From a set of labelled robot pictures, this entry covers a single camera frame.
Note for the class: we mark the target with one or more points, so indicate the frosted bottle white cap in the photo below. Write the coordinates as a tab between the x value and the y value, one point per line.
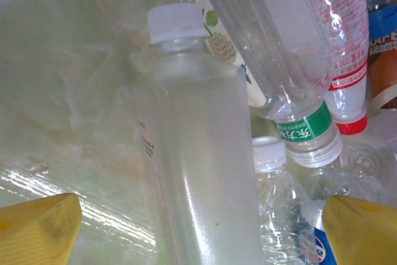
201	153

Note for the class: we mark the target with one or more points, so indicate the clear bottle red cap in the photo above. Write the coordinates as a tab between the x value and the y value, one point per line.
347	97

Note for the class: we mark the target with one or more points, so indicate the clear bottle green label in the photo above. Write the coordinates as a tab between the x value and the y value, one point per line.
279	60

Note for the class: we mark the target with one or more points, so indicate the brown label plastic bottle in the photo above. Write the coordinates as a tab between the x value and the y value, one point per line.
384	69

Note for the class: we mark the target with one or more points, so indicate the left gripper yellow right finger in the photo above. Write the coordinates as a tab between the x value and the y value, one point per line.
363	234

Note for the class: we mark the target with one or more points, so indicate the bottle blue label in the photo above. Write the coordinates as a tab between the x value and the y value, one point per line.
363	165

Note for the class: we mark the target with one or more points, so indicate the clear bottle white cap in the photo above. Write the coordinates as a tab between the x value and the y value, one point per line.
273	184

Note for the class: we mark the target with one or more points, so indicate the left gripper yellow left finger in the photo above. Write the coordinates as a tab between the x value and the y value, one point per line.
37	234

